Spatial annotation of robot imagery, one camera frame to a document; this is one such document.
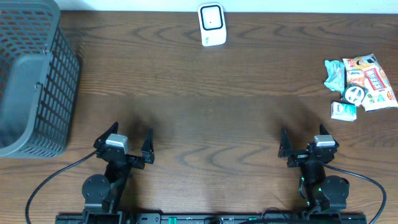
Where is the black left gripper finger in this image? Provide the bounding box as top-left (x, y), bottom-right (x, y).
top-left (95, 122), bottom-right (119, 146)
top-left (141, 129), bottom-right (154, 164)

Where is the green Kleenex tissue pack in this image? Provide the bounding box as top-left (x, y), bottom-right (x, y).
top-left (331, 101), bottom-right (357, 121)

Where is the teal wet wipes pack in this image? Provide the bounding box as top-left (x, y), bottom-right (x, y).
top-left (324, 60), bottom-right (345, 93)

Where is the orange Kleenex tissue pack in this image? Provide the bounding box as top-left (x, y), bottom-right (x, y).
top-left (346, 70), bottom-right (364, 87)

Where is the white blue snack bag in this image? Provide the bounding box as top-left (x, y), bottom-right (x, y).
top-left (343, 54), bottom-right (397, 111)

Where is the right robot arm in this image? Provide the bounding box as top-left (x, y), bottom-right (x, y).
top-left (278, 124), bottom-right (349, 219)

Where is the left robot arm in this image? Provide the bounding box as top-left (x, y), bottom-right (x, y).
top-left (81, 122), bottom-right (155, 223)

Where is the white barcode scanner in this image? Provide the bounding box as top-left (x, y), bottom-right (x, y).
top-left (197, 2), bottom-right (227, 47)

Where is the dark grey plastic basket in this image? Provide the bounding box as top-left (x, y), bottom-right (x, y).
top-left (1, 0), bottom-right (81, 159)

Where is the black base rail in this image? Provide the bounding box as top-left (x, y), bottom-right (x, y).
top-left (55, 212), bottom-right (366, 224)

